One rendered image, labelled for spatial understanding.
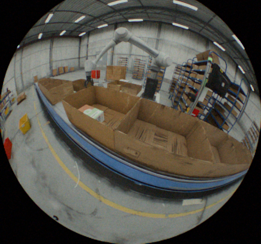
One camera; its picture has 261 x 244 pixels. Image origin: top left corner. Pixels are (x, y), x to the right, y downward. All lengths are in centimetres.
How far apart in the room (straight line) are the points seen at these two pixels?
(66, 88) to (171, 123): 102
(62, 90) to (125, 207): 155
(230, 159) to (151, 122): 70
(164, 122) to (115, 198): 111
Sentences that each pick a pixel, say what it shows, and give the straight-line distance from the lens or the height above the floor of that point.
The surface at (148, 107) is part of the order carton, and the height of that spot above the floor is 100.
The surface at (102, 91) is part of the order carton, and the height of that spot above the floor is 101.
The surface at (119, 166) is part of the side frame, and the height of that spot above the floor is 91.
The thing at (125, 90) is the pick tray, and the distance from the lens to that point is 131.
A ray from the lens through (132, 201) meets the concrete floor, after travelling 126.
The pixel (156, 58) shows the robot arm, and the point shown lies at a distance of 101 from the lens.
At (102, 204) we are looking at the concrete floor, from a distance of 128.
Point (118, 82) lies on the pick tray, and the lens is 179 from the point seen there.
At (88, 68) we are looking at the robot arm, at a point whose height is 116.
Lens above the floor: 123
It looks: 36 degrees down
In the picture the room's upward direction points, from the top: 9 degrees clockwise
